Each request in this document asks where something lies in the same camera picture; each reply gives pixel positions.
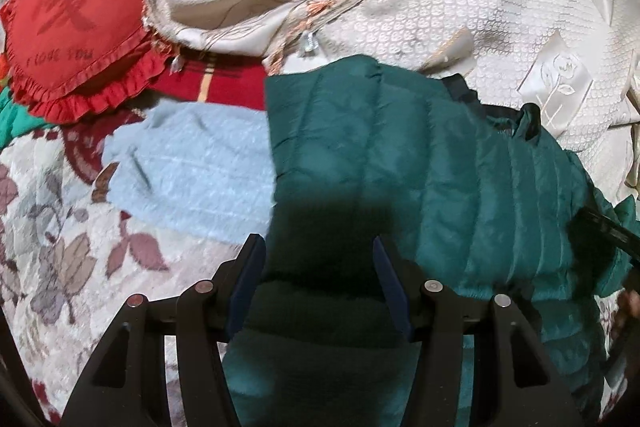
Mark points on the red plaid blanket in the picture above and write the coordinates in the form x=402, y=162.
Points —
x=220, y=84

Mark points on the bright green cloth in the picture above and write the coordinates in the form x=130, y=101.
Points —
x=15, y=119

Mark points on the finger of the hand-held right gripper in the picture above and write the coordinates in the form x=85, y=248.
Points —
x=612, y=227

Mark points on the beige embroidered bedspread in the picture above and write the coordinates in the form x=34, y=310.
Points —
x=450, y=2

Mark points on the floral quilted bed sheet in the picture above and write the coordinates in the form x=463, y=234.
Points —
x=55, y=257

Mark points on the dark green puffer jacket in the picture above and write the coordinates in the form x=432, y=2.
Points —
x=425, y=167

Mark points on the light blue knit cloth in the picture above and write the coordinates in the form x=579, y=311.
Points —
x=200, y=172

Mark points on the red ruffled heart pillow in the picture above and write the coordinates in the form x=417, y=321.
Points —
x=70, y=22

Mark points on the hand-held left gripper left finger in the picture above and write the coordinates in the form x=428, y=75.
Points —
x=247, y=282

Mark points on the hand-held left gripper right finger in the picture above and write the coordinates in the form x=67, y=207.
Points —
x=392, y=289

